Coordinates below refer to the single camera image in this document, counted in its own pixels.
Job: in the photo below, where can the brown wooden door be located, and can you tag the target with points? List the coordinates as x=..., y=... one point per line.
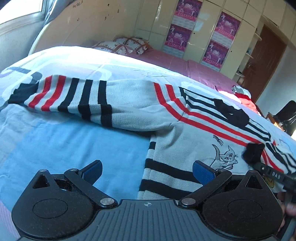
x=266, y=56

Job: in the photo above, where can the grey window curtain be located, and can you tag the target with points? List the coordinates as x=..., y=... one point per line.
x=54, y=8

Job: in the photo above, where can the lower left purple poster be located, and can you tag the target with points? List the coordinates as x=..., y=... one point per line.
x=176, y=41

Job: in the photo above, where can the cream glossy wardrobe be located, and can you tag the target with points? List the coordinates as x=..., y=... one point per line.
x=155, y=17

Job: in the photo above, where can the lower right purple poster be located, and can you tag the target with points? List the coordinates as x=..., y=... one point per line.
x=214, y=56

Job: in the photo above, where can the black chair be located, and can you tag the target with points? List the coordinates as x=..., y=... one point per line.
x=286, y=116

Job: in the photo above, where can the beige round headboard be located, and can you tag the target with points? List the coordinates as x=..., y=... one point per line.
x=85, y=23

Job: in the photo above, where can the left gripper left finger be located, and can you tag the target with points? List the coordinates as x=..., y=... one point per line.
x=58, y=206

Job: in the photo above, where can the striped knit cat sweater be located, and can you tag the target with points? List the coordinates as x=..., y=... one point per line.
x=186, y=125

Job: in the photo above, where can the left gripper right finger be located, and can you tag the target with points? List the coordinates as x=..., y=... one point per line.
x=233, y=207

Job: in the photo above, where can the upper right purple poster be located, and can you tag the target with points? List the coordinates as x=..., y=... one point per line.
x=226, y=30

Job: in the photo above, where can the patterned pillow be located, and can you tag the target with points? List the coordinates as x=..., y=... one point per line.
x=138, y=45
x=113, y=47

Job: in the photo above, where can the far patterned pillow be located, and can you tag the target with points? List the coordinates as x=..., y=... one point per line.
x=138, y=45

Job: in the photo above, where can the person's right hand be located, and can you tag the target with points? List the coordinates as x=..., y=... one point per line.
x=288, y=209

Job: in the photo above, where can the purple poster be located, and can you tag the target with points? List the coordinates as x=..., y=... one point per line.
x=176, y=41
x=186, y=13
x=226, y=30
x=214, y=56

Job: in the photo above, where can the near patterned pillow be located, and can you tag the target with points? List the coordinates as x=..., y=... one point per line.
x=113, y=47

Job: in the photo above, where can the pink checked bed sheet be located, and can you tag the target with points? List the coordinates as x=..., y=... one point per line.
x=189, y=68

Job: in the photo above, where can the upper left purple poster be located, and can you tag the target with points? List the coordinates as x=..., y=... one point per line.
x=186, y=13

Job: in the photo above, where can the red and white clothes pile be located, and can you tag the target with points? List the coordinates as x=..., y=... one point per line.
x=241, y=95

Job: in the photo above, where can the corner wall shelves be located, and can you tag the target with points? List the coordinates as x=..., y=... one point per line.
x=239, y=77

